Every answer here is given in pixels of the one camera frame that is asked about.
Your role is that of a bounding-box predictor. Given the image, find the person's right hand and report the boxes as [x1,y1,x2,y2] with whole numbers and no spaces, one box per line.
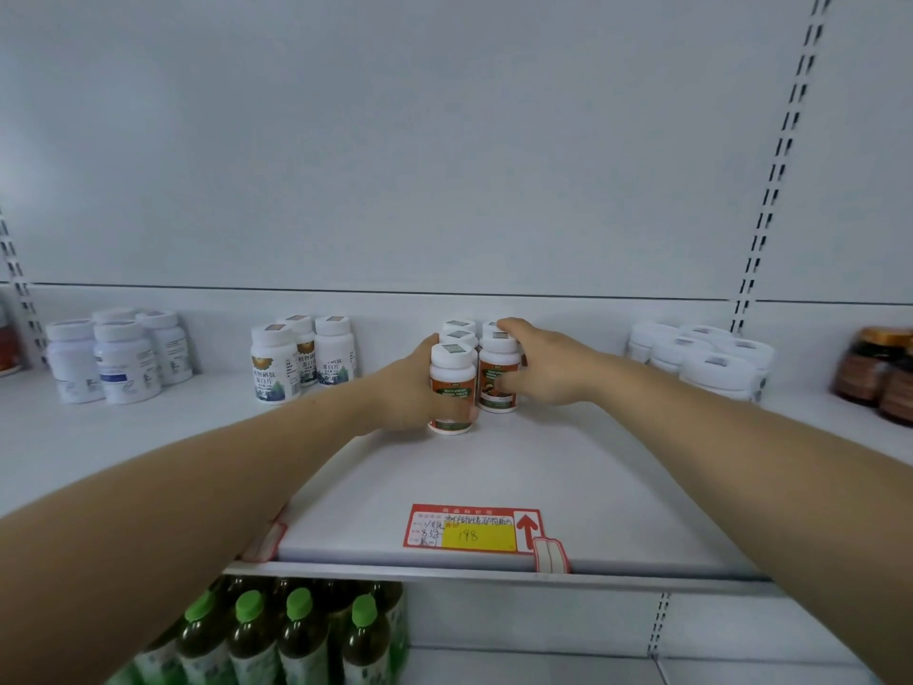
[494,317,616,409]

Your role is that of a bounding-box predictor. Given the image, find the person's left hand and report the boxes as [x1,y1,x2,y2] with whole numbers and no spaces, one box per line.
[355,333,481,437]

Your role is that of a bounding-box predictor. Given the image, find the person's left forearm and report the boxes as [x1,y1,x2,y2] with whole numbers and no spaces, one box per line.
[0,381,386,685]

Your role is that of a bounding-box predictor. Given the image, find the person's right forearm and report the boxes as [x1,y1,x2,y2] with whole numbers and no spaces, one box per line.
[591,352,913,685]

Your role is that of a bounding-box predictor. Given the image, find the red and yellow price label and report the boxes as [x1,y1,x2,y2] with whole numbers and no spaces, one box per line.
[403,503,544,556]

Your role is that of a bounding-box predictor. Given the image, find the white metal shelf board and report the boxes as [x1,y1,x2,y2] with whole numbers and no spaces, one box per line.
[0,363,913,587]

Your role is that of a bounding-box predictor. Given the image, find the white bottle green label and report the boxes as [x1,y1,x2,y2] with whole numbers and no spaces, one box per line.
[277,314,319,388]
[250,323,302,405]
[314,315,357,386]

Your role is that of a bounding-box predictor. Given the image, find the clear plastic label clip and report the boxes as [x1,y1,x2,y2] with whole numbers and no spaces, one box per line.
[531,537,571,576]

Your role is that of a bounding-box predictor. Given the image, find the red-edged shelf label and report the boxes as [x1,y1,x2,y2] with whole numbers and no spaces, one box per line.
[241,519,288,564]

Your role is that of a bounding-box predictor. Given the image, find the white lower shelf board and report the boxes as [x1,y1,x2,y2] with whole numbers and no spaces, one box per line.
[398,646,882,685]

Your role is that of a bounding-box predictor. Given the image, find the group of green-capped bottles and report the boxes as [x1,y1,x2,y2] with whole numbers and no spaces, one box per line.
[106,575,412,685]

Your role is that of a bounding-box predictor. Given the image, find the amber jar gold lid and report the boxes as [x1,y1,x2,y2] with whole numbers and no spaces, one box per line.
[833,327,913,408]
[878,349,913,428]

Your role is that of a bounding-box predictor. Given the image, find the slotted white shelf upright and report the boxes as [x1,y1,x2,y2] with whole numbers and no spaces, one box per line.
[0,205,49,367]
[729,0,834,337]

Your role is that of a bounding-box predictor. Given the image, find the red-brown jar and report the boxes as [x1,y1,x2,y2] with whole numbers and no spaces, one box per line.
[0,305,23,378]

